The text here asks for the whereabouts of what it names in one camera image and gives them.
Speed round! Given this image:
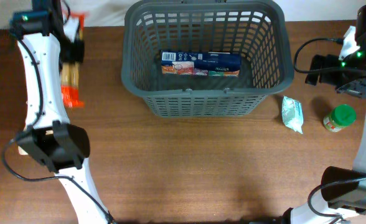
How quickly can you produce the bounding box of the orange spaghetti packet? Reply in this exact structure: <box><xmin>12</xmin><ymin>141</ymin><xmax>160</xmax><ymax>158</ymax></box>
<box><xmin>60</xmin><ymin>10</ymin><xmax>85</xmax><ymax>108</ymax></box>

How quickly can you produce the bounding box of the blue tissue box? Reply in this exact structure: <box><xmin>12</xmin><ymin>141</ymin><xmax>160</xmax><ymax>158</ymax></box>
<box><xmin>161</xmin><ymin>51</ymin><xmax>242</xmax><ymax>77</ymax></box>

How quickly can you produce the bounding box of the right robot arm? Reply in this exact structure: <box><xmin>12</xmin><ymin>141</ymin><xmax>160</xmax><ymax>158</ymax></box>
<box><xmin>277</xmin><ymin>5</ymin><xmax>366</xmax><ymax>223</ymax></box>

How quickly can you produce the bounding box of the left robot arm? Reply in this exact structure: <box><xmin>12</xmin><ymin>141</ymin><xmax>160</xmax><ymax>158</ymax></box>
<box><xmin>1</xmin><ymin>1</ymin><xmax>116</xmax><ymax>223</ymax></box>

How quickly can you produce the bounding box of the green lid jar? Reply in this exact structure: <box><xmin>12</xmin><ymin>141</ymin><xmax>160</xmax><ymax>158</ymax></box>
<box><xmin>322</xmin><ymin>105</ymin><xmax>357</xmax><ymax>133</ymax></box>

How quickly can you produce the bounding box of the pale green wipes packet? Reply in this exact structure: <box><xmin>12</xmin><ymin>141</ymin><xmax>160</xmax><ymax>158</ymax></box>
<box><xmin>281</xmin><ymin>96</ymin><xmax>304</xmax><ymax>134</ymax></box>

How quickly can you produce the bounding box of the grey plastic basket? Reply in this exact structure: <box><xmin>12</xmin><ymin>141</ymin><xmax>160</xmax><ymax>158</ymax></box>
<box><xmin>121</xmin><ymin>0</ymin><xmax>294</xmax><ymax>117</ymax></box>

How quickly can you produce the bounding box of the beige paper pouch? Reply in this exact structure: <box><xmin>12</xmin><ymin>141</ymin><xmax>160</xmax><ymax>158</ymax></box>
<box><xmin>17</xmin><ymin>128</ymin><xmax>54</xmax><ymax>156</ymax></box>

